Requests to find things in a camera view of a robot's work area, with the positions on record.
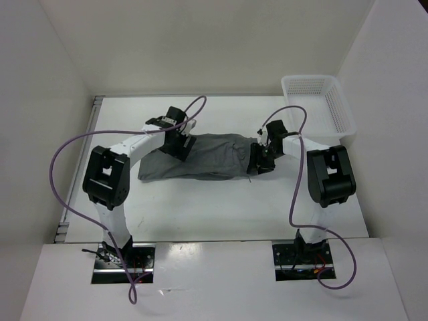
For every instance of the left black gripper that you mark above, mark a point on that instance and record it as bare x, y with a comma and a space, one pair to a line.
181, 152

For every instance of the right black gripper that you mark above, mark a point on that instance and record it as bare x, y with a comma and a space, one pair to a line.
255, 160

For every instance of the grey shorts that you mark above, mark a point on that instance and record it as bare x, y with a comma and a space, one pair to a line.
213, 157

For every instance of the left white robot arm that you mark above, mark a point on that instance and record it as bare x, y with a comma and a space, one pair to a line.
107, 177

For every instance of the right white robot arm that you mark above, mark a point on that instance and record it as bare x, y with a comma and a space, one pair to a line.
330, 179

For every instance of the white perforated plastic basket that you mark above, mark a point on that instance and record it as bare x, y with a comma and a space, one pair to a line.
329, 114

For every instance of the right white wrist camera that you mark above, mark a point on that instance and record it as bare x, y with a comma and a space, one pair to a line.
263, 138

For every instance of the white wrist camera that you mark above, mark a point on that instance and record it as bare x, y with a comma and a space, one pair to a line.
263, 138
187, 127

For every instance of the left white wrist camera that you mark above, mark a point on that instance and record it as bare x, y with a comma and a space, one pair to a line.
187, 127

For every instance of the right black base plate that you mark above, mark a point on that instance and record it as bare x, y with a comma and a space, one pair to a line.
293, 265

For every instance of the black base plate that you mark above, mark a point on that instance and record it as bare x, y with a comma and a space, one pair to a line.
293, 265
108, 268

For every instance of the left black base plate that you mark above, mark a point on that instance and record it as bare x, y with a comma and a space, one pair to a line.
108, 268

